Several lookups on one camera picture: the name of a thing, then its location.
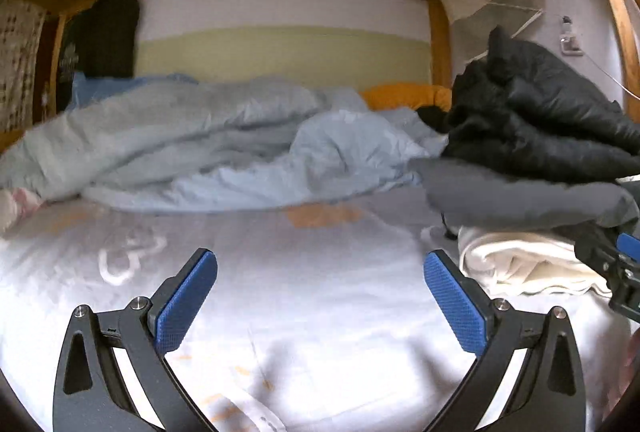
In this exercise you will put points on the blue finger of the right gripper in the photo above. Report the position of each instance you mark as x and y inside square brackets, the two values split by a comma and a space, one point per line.
[629, 246]

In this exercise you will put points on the orange pillow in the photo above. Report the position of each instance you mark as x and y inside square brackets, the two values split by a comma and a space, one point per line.
[406, 94]

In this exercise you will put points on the black hanging garment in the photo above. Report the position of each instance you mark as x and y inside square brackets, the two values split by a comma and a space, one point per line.
[97, 43]

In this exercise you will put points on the black puffer jacket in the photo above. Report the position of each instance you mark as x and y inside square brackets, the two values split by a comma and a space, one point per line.
[524, 112]

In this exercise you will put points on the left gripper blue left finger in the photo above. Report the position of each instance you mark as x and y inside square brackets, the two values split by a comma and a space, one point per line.
[178, 300]

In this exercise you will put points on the white folded garment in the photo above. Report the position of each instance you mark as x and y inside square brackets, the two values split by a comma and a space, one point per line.
[512, 264]

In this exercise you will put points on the patterned wall hanging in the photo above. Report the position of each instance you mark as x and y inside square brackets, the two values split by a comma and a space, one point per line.
[21, 26]

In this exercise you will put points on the light blue duvet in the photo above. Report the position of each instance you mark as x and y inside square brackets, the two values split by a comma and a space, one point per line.
[182, 146]

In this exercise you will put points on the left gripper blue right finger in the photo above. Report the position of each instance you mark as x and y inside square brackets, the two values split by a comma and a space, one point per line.
[461, 300]

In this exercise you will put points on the grey folded garment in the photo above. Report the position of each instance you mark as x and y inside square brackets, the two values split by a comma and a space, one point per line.
[468, 195]

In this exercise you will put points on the white wall socket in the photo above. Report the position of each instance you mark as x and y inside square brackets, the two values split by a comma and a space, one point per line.
[569, 43]

